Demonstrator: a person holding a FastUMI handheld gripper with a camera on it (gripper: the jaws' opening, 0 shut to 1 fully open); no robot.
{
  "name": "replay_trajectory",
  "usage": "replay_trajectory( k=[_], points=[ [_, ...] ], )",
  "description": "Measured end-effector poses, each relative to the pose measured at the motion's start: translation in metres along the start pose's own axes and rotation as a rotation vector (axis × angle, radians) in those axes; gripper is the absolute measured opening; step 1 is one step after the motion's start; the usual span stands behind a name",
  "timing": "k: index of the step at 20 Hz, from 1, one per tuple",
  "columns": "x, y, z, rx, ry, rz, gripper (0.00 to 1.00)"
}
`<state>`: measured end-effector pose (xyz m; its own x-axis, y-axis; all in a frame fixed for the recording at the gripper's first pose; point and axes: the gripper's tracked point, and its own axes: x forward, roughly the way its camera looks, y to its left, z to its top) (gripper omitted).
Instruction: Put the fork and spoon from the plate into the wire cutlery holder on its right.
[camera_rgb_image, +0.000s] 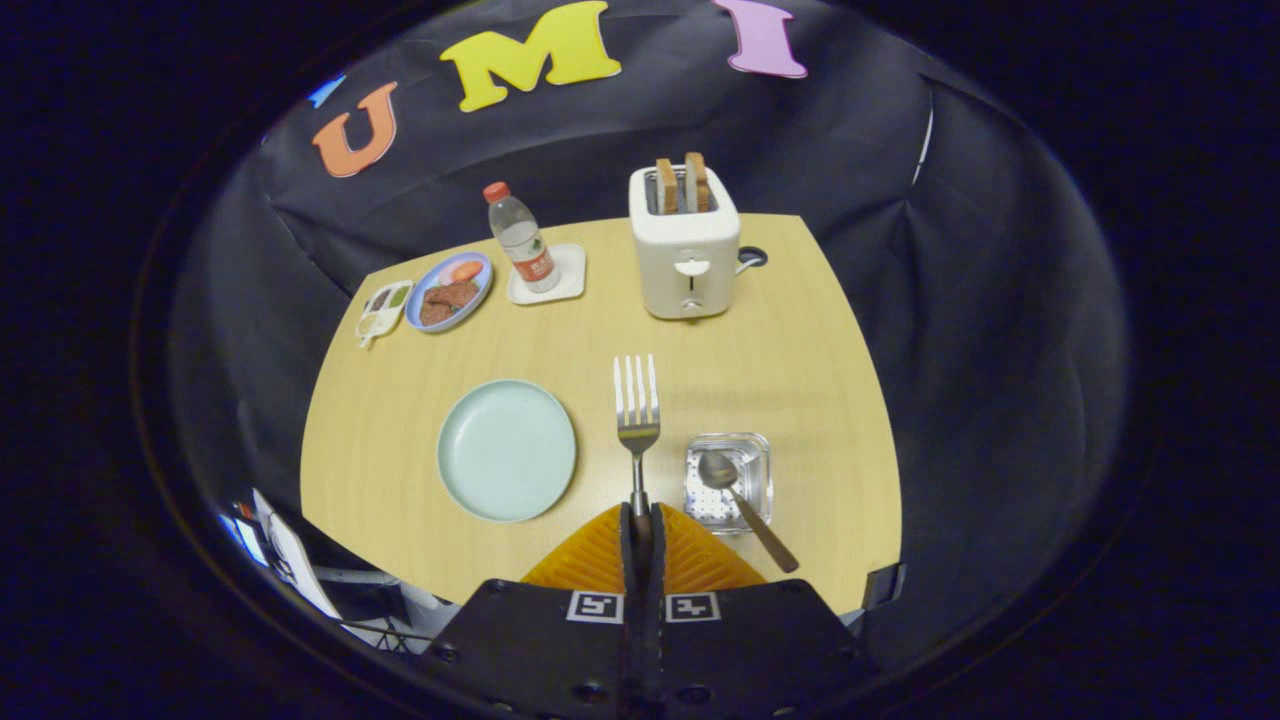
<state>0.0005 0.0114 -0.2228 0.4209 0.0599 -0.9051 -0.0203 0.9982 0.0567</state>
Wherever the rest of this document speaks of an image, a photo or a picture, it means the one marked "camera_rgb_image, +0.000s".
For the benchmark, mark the toast slice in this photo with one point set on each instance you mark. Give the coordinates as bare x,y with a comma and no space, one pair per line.
697,182
666,187

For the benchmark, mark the black bracket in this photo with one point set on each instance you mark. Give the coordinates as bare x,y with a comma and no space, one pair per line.
884,585

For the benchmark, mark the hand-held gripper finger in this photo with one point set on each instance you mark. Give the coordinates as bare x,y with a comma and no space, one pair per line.
655,560
630,560

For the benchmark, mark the clear water bottle red cap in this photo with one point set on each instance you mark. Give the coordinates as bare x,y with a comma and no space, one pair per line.
520,240

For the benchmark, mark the blue plate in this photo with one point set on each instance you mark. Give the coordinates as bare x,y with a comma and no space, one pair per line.
478,292

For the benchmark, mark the blue lit screen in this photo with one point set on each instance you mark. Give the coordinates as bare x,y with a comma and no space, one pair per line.
240,532

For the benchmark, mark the white toaster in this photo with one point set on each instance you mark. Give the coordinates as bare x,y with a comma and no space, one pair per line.
685,270

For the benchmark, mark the light green plate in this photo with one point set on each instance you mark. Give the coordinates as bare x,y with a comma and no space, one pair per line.
505,450

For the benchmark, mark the orange food slice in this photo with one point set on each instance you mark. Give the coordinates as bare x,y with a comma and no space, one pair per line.
465,270

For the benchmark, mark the metal mesh basket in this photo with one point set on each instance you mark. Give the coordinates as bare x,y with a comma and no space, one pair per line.
750,460

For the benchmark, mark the white divided sauce dish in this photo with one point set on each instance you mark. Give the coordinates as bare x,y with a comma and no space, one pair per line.
382,310

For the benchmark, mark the brown meat pieces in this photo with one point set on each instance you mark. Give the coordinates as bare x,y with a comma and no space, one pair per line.
445,300

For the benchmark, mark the white board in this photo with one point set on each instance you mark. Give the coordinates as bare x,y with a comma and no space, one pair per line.
295,560

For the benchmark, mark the white square coaster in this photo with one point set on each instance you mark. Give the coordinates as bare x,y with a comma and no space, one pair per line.
570,275

